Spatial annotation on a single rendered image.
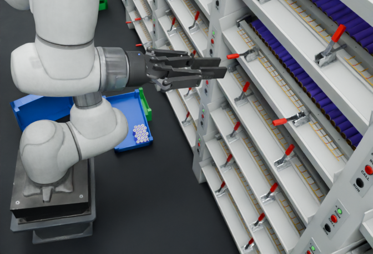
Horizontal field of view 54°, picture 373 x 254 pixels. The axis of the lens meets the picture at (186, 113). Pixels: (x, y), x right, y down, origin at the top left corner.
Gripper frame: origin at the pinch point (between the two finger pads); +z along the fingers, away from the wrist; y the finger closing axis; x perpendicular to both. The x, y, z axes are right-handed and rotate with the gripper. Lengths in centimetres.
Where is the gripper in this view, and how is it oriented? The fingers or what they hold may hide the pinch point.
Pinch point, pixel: (209, 68)
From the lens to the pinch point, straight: 86.5
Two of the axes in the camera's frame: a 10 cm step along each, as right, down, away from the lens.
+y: 3.4, 6.9, -6.3
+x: 2.5, -7.2, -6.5
